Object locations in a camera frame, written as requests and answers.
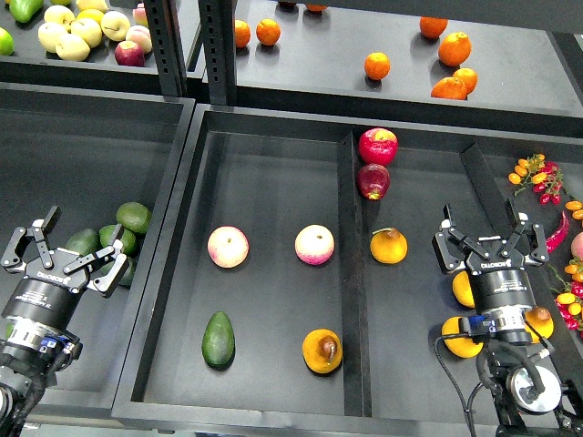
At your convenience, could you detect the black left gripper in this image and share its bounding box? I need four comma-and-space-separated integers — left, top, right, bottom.
1, 206, 128, 319

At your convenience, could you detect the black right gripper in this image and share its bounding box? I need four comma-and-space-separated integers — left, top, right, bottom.
432, 198, 549, 314

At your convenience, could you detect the dark green avocado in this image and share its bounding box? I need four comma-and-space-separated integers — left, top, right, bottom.
201, 311, 235, 367

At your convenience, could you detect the yellow pear brown stem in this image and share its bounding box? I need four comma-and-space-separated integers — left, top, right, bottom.
302, 329, 343, 374

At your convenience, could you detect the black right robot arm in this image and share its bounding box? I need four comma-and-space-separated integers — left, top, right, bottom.
432, 200, 582, 436

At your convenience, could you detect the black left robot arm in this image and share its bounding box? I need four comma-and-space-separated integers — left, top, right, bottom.
1, 206, 129, 436

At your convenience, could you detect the green avocado middle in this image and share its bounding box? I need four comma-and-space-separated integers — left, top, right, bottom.
98, 225, 138, 257

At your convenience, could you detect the red chili pepper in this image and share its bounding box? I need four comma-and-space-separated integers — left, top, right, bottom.
546, 210, 570, 254

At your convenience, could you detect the peach at right edge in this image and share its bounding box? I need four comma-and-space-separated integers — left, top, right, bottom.
570, 232, 583, 259

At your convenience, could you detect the cherry tomato bunch upper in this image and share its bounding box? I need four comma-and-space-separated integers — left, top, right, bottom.
507, 154, 563, 205

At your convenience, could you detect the cherry tomato bunch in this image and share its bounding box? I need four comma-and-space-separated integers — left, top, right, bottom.
507, 154, 563, 205
550, 257, 583, 337

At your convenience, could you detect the cherry tomato bunch lower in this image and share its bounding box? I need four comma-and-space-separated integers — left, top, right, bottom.
550, 257, 583, 337

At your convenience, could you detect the orange tomatoes right edge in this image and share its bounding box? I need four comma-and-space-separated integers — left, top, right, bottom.
565, 200, 583, 220

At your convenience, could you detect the black left tray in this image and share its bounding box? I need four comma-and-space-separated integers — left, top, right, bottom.
1, 83, 195, 423

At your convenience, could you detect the dark red apple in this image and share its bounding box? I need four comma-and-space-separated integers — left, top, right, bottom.
356, 164, 391, 200

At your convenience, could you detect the pink yellow apple left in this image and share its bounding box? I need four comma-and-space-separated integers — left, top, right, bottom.
207, 226, 250, 269

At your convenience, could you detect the pink yellow apple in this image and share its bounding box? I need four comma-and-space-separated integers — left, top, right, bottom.
207, 226, 250, 269
294, 224, 334, 266

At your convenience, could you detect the bright red apple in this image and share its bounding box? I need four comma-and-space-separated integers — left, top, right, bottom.
358, 127, 398, 167

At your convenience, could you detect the orange lower right front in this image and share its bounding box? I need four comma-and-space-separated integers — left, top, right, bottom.
431, 76, 468, 100

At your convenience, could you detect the orange lower right back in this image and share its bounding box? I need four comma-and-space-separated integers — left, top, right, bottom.
453, 67, 478, 94

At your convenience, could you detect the pink yellow apple right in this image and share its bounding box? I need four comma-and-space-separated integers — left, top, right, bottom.
294, 224, 334, 266

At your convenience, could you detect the black centre divided tray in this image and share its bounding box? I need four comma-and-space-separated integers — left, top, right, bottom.
113, 105, 582, 436

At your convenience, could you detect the pale yellow apple front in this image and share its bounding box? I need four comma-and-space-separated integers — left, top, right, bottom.
56, 34, 90, 61

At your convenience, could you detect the pale yellow apple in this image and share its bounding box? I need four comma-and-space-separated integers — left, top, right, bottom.
37, 22, 68, 54
100, 11, 131, 42
56, 34, 90, 61
70, 18, 103, 48

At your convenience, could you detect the red apple on shelf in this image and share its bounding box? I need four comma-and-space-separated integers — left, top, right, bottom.
114, 40, 145, 67

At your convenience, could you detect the large orange right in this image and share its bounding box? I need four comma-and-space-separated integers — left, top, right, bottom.
438, 32, 472, 66

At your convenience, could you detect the lime green fruit edge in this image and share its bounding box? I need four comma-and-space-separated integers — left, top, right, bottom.
0, 27, 15, 56

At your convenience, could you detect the pale yellow apple left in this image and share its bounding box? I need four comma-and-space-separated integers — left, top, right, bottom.
37, 22, 68, 54

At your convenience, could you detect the pale yellow apple centre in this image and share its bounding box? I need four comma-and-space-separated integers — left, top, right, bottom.
70, 18, 103, 48

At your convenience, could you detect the orange middle shelf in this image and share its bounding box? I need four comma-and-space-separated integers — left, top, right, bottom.
363, 52, 391, 80

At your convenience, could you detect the pink peach on shelf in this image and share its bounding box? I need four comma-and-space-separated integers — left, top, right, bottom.
126, 25, 152, 55

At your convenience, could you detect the pale yellow apple right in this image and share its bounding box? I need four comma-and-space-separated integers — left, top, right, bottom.
100, 11, 131, 42

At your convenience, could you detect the orange top right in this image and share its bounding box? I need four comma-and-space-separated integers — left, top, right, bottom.
419, 16, 448, 39

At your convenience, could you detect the green mango top left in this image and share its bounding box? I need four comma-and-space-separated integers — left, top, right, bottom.
8, 0, 44, 24

